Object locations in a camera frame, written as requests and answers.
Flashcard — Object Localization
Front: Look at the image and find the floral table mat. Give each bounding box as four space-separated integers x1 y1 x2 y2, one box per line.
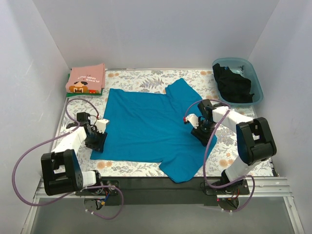
48 69 273 178

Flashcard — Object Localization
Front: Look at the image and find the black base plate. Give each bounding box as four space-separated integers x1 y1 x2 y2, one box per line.
75 176 251 208

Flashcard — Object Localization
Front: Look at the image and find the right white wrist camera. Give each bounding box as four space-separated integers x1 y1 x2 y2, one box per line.
183 114 199 129

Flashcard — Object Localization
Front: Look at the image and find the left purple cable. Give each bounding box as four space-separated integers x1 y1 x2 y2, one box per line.
12 98 124 220

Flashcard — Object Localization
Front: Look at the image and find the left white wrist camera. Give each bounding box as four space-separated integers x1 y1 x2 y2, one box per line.
95 119 110 133

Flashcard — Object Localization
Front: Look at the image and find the folded pink t shirt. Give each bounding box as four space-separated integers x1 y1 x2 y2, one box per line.
65 63 105 95

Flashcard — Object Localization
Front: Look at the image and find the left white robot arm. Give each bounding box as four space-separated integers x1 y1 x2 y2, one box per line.
41 112 110 196

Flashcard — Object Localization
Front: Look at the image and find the black t shirt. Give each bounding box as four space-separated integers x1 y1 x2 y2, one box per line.
213 63 254 103

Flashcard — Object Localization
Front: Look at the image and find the aluminium frame rail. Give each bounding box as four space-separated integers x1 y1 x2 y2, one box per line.
22 177 304 234

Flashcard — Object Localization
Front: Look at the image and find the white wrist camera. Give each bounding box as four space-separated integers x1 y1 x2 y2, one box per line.
95 119 110 133
183 114 199 129

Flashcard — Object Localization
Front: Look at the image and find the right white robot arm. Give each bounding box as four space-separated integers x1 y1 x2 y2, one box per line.
183 99 277 190

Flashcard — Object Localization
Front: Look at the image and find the blue t shirt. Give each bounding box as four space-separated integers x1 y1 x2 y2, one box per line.
91 78 211 183

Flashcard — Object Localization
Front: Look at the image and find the teal plastic bin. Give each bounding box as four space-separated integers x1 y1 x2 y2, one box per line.
213 58 263 106

